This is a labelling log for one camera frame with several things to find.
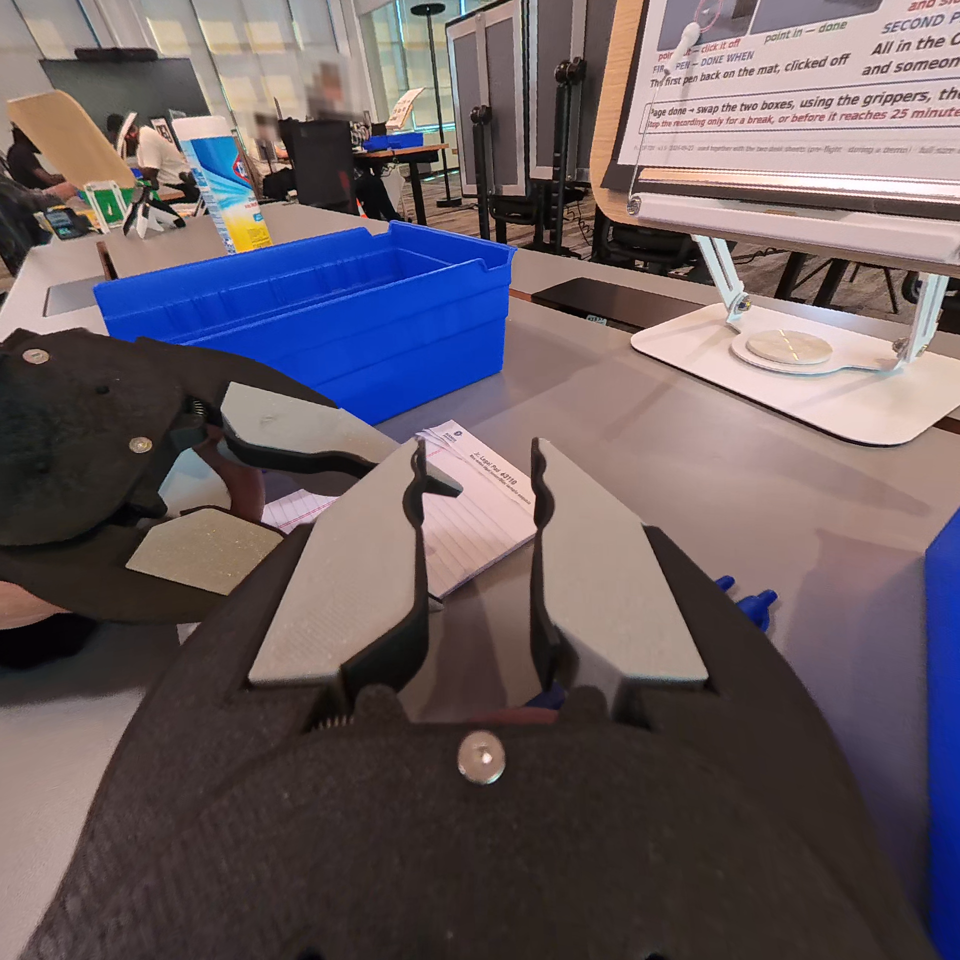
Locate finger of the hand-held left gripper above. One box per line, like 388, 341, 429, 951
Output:
219, 381, 464, 498
124, 504, 286, 599

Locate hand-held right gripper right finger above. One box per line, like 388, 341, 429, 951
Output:
529, 437, 711, 723

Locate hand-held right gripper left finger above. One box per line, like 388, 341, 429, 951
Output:
246, 438, 432, 700

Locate blue plastic bin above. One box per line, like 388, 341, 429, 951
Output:
924, 508, 960, 960
93, 219, 519, 426

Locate white lined notepad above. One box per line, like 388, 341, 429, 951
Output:
262, 420, 539, 601

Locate person's left hand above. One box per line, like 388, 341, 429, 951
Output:
0, 581, 72, 630

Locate black handheld device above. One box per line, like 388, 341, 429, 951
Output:
43, 206, 97, 243

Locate green box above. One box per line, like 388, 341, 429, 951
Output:
81, 180, 140, 230

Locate wipes canister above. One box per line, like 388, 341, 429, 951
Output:
178, 116, 276, 256

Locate white book stand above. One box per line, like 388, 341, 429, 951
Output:
588, 0, 960, 449

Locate brown top desk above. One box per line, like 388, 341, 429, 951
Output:
352, 142, 451, 226

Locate wooden stand board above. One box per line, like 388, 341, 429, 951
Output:
6, 90, 140, 190

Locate black office chair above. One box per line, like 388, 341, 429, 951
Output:
592, 213, 714, 282
772, 251, 960, 316
487, 180, 594, 260

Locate black floor lamp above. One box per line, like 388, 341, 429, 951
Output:
410, 3, 462, 210

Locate grey rolling partition panel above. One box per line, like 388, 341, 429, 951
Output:
527, 0, 620, 183
444, 0, 528, 200

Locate printed instruction sheet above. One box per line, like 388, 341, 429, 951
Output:
616, 0, 960, 170

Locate grey desk cable cover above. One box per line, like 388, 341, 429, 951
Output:
43, 281, 106, 318

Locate black desk cable cover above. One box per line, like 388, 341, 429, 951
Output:
531, 277, 702, 333

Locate dark wall screen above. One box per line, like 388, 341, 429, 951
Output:
39, 56, 213, 140

